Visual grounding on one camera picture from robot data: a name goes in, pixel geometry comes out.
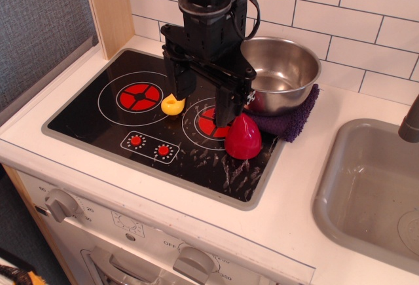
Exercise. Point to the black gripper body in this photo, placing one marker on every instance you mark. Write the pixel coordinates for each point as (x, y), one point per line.
(210, 40)

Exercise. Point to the black toy stovetop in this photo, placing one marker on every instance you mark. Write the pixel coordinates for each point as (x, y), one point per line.
(118, 116)

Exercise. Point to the yellow black striped object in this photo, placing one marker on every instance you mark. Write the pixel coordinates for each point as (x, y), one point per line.
(16, 276)

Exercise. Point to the grey oven door handle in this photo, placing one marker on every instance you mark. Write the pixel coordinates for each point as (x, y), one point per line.
(126, 268)

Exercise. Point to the purple folded towel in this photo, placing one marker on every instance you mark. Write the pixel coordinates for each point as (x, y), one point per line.
(290, 125)

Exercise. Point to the red toy strawberry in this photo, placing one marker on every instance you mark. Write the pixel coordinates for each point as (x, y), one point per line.
(243, 140)

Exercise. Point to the wooden side post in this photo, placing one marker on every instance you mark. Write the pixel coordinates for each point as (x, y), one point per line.
(114, 24)

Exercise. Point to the grey toy sink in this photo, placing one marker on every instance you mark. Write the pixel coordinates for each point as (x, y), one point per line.
(367, 199)

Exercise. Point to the grey timer knob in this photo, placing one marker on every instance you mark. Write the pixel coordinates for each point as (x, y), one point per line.
(60, 204)

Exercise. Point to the grey faucet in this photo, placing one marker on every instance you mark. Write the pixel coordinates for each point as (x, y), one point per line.
(409, 129)

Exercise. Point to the yellow handled toy knife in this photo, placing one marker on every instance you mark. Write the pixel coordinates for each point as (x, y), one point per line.
(171, 106)

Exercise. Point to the grey oven knob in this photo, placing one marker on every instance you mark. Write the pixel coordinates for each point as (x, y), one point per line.
(194, 264)

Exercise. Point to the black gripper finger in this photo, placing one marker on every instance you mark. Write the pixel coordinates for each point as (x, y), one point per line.
(182, 79)
(230, 100)

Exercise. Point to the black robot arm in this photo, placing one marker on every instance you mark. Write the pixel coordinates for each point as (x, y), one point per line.
(208, 45)

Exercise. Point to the stainless steel pot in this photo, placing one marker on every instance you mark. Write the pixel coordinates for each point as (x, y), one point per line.
(286, 72)

